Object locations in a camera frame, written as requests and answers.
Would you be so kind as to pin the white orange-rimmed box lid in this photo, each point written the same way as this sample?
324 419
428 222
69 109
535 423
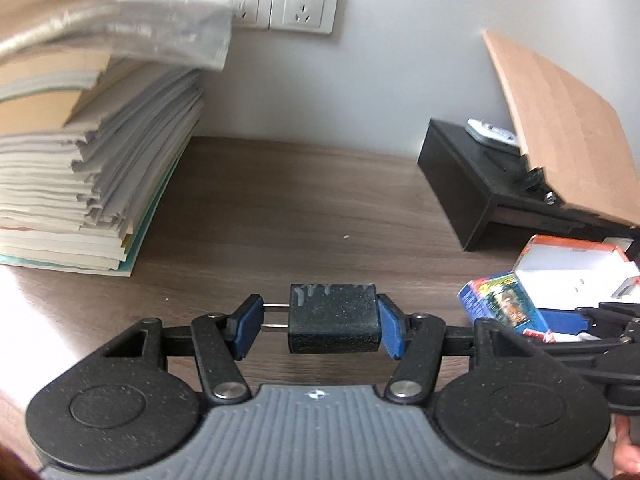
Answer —
560 255

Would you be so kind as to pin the black plug adapter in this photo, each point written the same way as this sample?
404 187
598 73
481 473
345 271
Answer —
330 320

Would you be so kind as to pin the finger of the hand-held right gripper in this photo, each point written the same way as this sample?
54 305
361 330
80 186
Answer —
615 316
590 352

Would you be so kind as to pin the small white device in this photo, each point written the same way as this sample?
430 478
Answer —
487 132

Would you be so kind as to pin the brown cardboard sheet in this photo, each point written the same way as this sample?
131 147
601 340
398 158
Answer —
560 120

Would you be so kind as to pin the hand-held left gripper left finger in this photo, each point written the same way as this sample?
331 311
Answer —
247 325

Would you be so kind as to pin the person's right hand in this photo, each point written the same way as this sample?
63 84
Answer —
627 455

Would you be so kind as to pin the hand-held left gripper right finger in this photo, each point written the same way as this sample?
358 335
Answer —
390 327

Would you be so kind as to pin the tall stack of books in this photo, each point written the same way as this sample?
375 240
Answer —
100 185

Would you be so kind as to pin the black monitor riser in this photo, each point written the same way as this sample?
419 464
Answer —
455 185

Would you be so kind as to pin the colourful playing card box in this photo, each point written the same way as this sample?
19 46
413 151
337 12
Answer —
500 300

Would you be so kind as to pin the silvery plastic bag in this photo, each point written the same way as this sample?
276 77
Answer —
165 25

